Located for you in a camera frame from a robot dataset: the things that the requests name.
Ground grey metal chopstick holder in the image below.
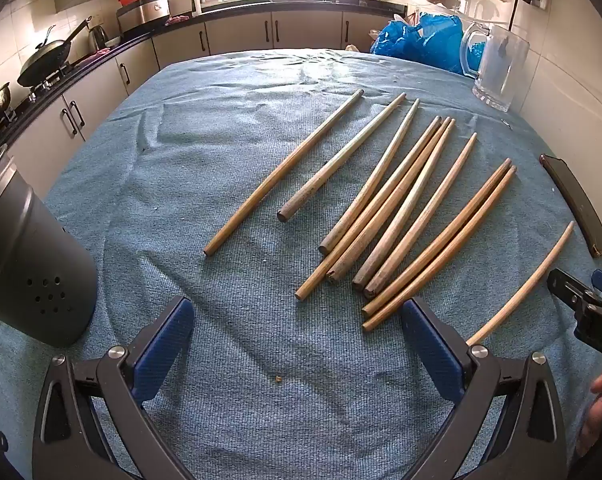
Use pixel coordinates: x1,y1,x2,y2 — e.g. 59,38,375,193
0,145,99,348

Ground silver rice cooker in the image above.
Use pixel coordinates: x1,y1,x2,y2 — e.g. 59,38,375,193
116,0,172,37

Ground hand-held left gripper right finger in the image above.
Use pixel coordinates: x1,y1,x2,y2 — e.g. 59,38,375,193
400,297,574,480

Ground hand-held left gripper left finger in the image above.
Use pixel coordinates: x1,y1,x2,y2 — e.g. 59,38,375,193
31,296,196,480

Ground black smartphone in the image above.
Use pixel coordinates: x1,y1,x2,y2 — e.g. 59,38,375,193
539,153,602,260

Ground thin pale chopstick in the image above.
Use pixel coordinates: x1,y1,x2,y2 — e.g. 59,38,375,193
467,220,576,347

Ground row of wooden chopsticks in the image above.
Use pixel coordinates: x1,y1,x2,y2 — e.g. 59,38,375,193
203,89,518,333

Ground black kitchen countertop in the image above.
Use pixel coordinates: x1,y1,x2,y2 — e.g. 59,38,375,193
0,0,406,126

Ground steel kettle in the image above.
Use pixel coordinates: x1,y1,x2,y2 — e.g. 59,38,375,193
87,24,110,52

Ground clear glass mug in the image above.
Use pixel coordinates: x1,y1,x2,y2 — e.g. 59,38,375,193
459,22,530,113

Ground gas stove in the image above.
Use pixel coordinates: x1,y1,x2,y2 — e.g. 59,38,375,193
13,60,84,108

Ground black wok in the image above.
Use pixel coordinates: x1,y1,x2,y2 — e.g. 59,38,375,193
17,16,93,88

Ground blue towel table cover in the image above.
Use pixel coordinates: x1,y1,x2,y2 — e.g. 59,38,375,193
0,49,602,480

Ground person's right hand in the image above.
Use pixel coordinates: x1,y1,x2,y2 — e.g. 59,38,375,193
576,370,602,458

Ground beige lower kitchen cabinets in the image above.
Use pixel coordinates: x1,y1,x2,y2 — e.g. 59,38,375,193
3,7,406,191

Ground blue plastic bag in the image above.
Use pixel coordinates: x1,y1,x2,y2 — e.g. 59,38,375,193
370,14,466,76

